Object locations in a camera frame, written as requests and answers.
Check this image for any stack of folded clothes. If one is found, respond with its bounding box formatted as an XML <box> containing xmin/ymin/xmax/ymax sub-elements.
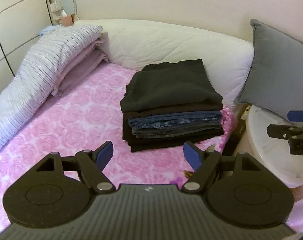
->
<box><xmin>120</xmin><ymin>59</ymin><xmax>224</xmax><ymax>152</ymax></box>

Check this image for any grey cushion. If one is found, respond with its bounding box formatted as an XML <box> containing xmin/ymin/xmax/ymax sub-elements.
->
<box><xmin>235</xmin><ymin>19</ymin><xmax>303</xmax><ymax>119</ymax></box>

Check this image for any pink floral bed sheet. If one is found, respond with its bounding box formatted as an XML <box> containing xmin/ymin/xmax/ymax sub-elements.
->
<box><xmin>0</xmin><ymin>61</ymin><xmax>236</xmax><ymax>237</ymax></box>

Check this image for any light blue cloth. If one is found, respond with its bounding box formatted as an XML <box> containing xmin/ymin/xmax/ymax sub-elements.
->
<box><xmin>39</xmin><ymin>25</ymin><xmax>58</xmax><ymax>36</ymax></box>

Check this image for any pink curtain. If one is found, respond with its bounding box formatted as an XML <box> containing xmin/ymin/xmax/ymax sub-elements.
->
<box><xmin>287</xmin><ymin>185</ymin><xmax>303</xmax><ymax>232</ymax></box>

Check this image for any white wardrobe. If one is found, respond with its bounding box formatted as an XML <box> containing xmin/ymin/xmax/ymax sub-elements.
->
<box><xmin>0</xmin><ymin>0</ymin><xmax>52</xmax><ymax>92</ymax></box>

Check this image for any oval mirror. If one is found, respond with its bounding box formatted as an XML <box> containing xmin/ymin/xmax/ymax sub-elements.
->
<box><xmin>58</xmin><ymin>0</ymin><xmax>78</xmax><ymax>22</ymax></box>

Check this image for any purple folded blanket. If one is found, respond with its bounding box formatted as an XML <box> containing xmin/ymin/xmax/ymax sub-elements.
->
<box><xmin>51</xmin><ymin>38</ymin><xmax>109</xmax><ymax>97</ymax></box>

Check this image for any white striped duvet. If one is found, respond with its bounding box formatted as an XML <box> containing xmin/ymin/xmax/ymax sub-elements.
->
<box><xmin>0</xmin><ymin>25</ymin><xmax>103</xmax><ymax>151</ymax></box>

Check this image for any white laundry bin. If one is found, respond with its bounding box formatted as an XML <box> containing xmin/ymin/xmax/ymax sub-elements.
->
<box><xmin>235</xmin><ymin>105</ymin><xmax>303</xmax><ymax>188</ymax></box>

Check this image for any white padded headboard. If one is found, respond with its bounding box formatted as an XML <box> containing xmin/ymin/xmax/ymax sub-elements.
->
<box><xmin>75</xmin><ymin>20</ymin><xmax>254</xmax><ymax>108</ymax></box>

